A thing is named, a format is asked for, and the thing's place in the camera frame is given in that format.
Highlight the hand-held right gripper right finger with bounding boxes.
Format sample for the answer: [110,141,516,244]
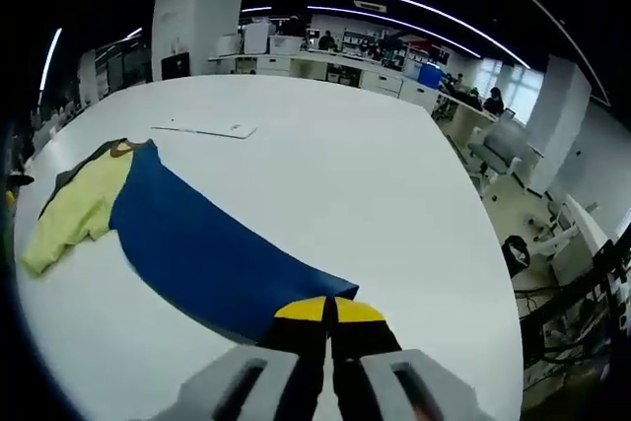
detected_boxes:
[329,296,497,421]

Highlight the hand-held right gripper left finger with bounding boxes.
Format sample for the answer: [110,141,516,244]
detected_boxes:
[157,295,330,421]

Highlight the yellow blue grey garment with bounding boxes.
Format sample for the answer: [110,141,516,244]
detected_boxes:
[19,137,360,346]

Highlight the white template board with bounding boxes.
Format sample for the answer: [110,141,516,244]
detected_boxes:
[150,118,258,140]

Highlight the ceiling light strip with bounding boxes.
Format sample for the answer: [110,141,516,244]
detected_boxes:
[39,28,64,92]
[265,0,532,70]

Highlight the black waste bin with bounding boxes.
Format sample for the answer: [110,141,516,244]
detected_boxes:
[501,235,532,280]

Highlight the black monitor screen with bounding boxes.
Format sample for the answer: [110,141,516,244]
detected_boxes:
[161,52,191,81]

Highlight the white board stand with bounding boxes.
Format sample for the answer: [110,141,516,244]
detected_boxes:
[244,22,270,55]

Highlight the blue storage bin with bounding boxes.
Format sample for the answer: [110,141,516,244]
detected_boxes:
[417,63,443,86]

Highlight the long white counter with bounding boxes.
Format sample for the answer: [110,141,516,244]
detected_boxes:
[207,48,445,106]

